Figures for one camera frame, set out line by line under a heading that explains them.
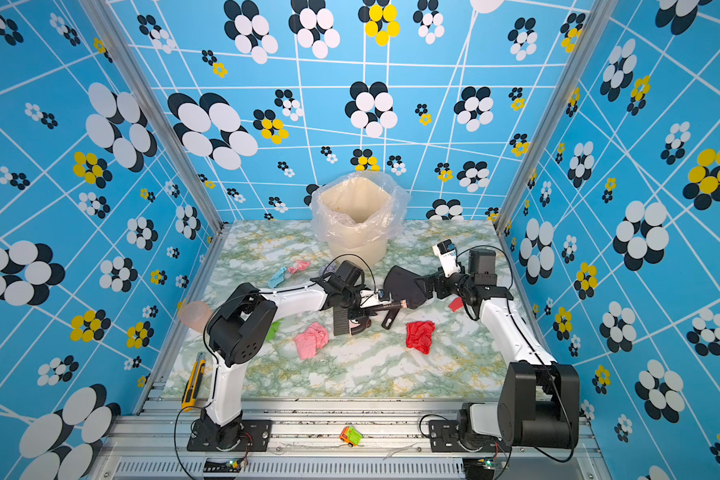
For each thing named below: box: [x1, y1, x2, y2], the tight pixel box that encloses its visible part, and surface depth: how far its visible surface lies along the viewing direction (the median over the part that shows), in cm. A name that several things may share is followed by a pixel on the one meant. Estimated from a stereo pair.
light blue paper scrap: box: [268, 266, 287, 289], surface depth 107 cm
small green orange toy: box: [339, 425, 363, 447], surface depth 74 cm
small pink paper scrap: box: [287, 260, 311, 274], surface depth 109 cm
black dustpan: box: [384, 265, 427, 309], surface depth 106 cm
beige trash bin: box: [316, 176, 393, 264], surface depth 93 cm
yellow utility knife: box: [181, 352, 206, 412], surface depth 83 cm
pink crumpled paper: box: [294, 322, 330, 360], surface depth 90 cm
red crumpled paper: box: [406, 321, 435, 355], surface depth 91 cm
